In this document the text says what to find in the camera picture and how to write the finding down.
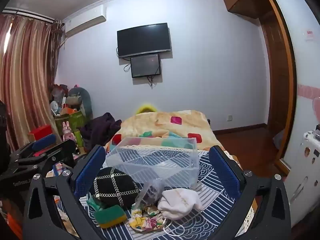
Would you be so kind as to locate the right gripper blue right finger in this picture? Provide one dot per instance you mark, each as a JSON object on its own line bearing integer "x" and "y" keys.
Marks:
{"x": 228, "y": 172}

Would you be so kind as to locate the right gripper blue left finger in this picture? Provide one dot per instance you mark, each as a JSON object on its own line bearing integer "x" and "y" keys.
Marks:
{"x": 86, "y": 170}

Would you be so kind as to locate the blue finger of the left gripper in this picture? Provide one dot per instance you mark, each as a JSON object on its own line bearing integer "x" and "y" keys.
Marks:
{"x": 44, "y": 142}

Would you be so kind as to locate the black checkered plush hat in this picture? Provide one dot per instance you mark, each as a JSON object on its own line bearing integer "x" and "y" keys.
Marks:
{"x": 113, "y": 187}

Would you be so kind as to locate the green yellow sponge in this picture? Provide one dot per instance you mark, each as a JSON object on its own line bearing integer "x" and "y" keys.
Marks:
{"x": 109, "y": 217}

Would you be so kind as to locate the clear plastic storage box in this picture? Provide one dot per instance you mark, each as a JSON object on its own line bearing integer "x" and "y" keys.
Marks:
{"x": 174, "y": 160}

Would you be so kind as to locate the white sock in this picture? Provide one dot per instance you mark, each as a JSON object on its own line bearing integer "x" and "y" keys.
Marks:
{"x": 177, "y": 203}

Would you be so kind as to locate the clear plastic bag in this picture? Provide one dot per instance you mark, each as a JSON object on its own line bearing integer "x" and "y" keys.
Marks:
{"x": 150, "y": 193}

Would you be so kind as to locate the floral fabric scrunchie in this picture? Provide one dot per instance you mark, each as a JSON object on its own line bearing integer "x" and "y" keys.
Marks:
{"x": 146, "y": 219}

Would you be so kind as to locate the red box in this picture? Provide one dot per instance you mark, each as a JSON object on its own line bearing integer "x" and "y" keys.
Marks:
{"x": 39, "y": 133}

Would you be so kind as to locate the pink rabbit toy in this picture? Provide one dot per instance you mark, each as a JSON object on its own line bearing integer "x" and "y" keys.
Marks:
{"x": 67, "y": 132}

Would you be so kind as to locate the green bottle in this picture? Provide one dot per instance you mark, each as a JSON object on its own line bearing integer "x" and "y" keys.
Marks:
{"x": 78, "y": 137}

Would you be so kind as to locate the green cardboard box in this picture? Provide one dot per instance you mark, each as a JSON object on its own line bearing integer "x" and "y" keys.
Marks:
{"x": 76, "y": 121}

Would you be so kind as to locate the dark purple clothing pile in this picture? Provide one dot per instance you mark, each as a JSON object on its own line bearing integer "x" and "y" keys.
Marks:
{"x": 100, "y": 130}

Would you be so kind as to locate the grey plush dinosaur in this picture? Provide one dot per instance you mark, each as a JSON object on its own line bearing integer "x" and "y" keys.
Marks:
{"x": 79, "y": 98}

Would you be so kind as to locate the blue white patterned cloth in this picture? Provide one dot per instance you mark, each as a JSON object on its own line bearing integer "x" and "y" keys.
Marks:
{"x": 199, "y": 225}

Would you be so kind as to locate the white suitcase with stickers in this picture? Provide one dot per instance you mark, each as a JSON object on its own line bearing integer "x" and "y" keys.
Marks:
{"x": 302, "y": 183}

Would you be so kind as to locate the colourful fleece blanket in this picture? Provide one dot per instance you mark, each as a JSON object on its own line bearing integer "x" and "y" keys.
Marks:
{"x": 181, "y": 124}

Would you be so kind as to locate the white face mask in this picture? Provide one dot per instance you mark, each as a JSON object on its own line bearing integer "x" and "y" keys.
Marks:
{"x": 173, "y": 229}

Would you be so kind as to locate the striped red curtain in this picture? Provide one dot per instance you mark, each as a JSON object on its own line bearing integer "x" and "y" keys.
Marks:
{"x": 29, "y": 54}

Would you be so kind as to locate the wooden door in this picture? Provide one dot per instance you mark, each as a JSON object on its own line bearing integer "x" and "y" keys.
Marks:
{"x": 279, "y": 77}

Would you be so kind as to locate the white air conditioner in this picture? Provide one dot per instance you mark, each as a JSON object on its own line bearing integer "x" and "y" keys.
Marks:
{"x": 85, "y": 20}

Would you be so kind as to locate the white sliding wardrobe door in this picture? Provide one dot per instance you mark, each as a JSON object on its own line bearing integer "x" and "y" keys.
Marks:
{"x": 304, "y": 32}

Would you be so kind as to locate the small wall monitor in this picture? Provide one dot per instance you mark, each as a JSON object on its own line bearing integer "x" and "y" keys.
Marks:
{"x": 145, "y": 65}

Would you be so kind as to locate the large wall television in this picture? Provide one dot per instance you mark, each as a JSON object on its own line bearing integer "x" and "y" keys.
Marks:
{"x": 145, "y": 39}

